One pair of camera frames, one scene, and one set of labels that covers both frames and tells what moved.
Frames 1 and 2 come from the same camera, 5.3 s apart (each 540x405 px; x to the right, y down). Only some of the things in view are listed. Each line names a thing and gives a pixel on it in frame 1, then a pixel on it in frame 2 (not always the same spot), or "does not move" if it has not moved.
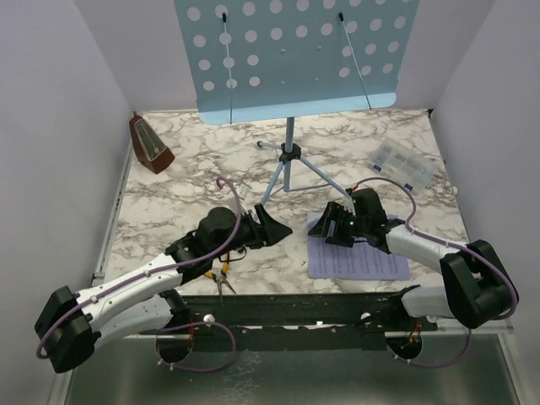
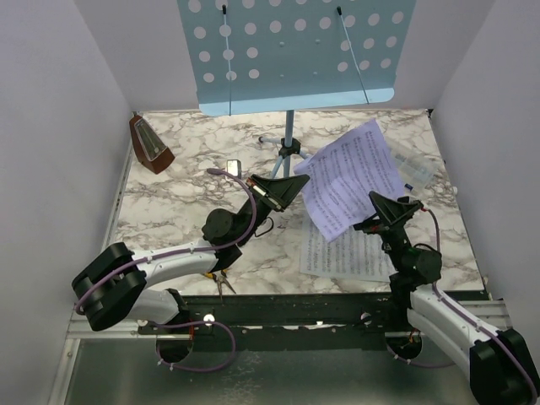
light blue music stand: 253,61 does not move
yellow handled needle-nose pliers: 220,280 does not move
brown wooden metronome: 153,153 does not move
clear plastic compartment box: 403,164 does not move
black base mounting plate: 289,321 does not move
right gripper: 337,225 -> 388,226
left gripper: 267,231 -> 280,191
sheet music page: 362,261 -> 339,177
